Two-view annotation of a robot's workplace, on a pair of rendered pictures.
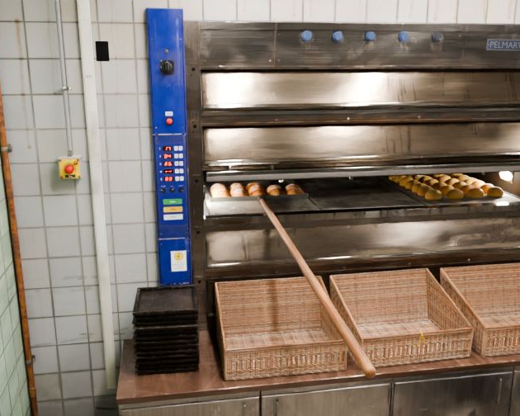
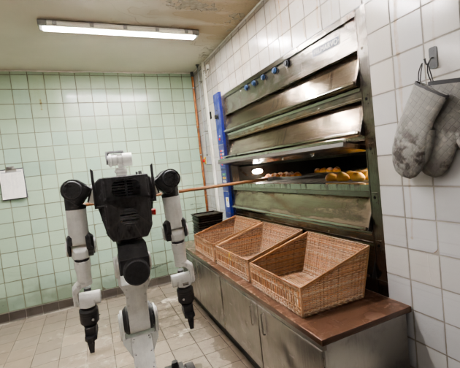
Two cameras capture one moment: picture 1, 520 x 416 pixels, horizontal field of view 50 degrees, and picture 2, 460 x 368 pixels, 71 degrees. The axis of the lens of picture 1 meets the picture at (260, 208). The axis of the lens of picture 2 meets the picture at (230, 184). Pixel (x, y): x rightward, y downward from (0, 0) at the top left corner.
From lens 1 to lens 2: 3.58 m
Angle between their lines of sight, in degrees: 76
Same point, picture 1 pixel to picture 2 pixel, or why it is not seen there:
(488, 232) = (337, 208)
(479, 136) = (318, 126)
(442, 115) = (296, 115)
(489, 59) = (315, 64)
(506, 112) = (331, 102)
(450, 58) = (296, 74)
